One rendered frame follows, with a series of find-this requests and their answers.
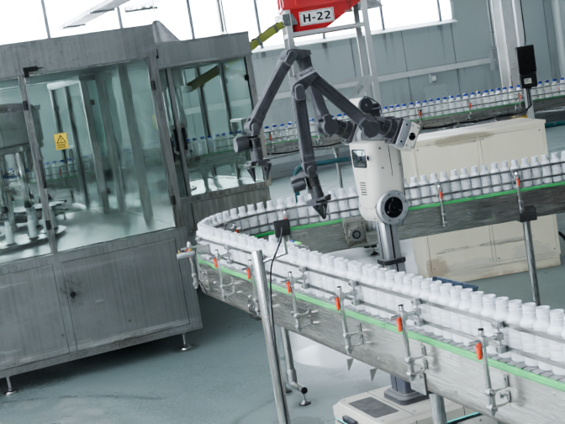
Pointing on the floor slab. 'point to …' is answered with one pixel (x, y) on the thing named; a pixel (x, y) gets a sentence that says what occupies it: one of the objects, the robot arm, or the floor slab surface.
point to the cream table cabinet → (472, 145)
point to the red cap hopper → (309, 26)
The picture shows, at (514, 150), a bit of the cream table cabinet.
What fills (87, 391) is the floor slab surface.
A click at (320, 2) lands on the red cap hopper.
